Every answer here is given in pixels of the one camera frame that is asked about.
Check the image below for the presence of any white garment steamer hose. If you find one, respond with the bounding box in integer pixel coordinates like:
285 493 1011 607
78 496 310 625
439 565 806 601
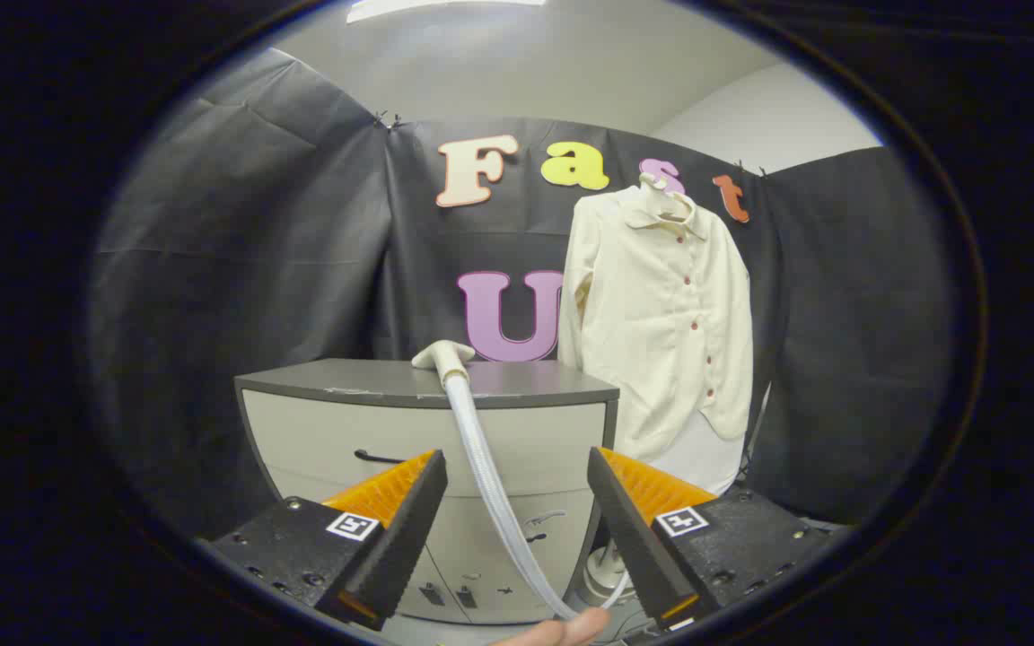
443 375 631 622

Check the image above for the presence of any white hanging cloth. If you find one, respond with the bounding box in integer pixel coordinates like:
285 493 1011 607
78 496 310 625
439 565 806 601
643 411 745 496

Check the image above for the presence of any white garment steamer base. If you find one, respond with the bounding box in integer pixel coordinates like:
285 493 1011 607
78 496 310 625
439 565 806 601
578 541 636 607

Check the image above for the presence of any white plastic hanger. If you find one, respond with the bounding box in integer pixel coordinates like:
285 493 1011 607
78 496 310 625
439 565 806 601
638 172 697 225

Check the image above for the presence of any cream button shirt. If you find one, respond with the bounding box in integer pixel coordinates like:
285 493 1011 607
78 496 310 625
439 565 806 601
557 184 756 464

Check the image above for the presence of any white garment steamer head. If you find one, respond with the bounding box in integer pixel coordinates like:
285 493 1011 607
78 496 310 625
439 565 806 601
411 340 477 388

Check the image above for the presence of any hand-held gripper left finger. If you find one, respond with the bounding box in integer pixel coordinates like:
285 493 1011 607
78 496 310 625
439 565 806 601
210 449 449 632

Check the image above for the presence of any ceiling light panel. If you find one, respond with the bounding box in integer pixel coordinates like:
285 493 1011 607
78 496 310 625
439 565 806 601
346 0 549 23

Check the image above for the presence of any black backdrop cloth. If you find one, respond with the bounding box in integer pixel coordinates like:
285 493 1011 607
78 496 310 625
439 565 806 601
91 47 958 539

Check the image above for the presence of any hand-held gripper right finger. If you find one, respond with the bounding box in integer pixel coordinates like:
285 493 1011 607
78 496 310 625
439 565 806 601
586 446 850 632

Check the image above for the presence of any grey drawer cabinet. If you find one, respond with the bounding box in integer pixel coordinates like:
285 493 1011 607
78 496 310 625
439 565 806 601
234 359 621 626

